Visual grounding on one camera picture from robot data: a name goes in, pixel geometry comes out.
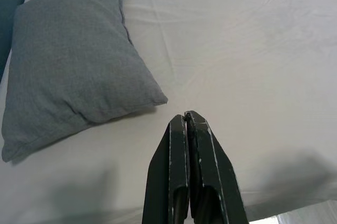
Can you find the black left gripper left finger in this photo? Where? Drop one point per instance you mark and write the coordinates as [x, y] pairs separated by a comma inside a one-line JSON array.
[[168, 182]]

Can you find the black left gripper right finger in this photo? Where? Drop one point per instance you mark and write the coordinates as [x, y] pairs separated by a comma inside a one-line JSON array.
[[216, 182]]

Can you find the grey fabric pillow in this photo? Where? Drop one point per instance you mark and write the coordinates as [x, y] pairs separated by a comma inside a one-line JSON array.
[[73, 58]]

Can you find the beige sheeted mattress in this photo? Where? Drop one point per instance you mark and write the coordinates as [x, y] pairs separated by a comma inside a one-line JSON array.
[[237, 50]]

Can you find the blue fabric bed headboard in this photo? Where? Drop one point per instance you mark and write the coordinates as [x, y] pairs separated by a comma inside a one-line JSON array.
[[10, 11]]

